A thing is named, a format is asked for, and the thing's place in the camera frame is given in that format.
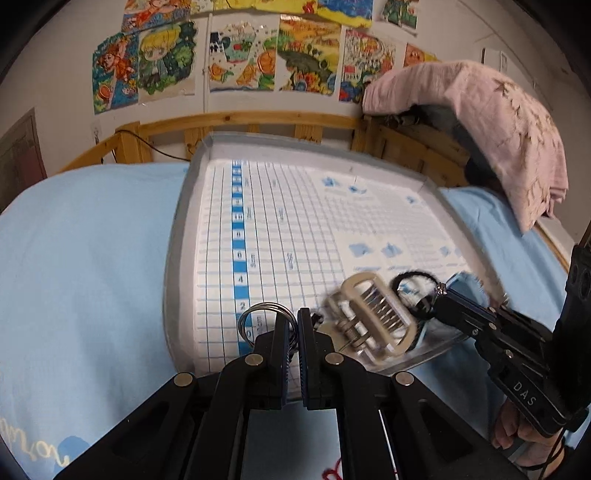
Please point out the light blue printed blanket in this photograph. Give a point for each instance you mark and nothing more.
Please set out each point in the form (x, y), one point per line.
(92, 277)

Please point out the white mattress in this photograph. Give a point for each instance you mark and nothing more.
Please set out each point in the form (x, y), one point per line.
(561, 240)

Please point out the group of colourful wall drawings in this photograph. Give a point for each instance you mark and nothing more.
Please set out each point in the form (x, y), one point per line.
(300, 55)

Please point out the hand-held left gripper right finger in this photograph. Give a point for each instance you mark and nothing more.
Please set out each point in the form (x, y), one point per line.
(309, 360)

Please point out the black patterned hair clip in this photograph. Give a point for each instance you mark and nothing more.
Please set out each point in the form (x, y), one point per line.
(317, 319)

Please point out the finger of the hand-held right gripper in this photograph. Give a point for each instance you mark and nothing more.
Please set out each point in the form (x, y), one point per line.
(480, 337)
(489, 314)

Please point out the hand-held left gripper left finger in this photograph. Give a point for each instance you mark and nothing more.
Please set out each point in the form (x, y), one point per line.
(272, 360)

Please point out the grey tray with grid paper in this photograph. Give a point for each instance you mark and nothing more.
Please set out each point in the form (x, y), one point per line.
(286, 221)

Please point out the white wall socket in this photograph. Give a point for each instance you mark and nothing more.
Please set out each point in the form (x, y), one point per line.
(95, 131)

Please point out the brown door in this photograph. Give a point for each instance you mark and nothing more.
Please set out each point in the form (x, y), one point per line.
(23, 157)

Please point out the person's right hand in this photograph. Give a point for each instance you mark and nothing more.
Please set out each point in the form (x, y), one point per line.
(517, 434)

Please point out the wooden bed frame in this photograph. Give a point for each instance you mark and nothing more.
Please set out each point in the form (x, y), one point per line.
(184, 122)

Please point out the pink floral cloth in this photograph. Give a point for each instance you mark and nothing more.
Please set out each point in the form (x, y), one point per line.
(485, 115)

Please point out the beige hair claw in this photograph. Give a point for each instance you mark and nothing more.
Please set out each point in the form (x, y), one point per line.
(400, 336)

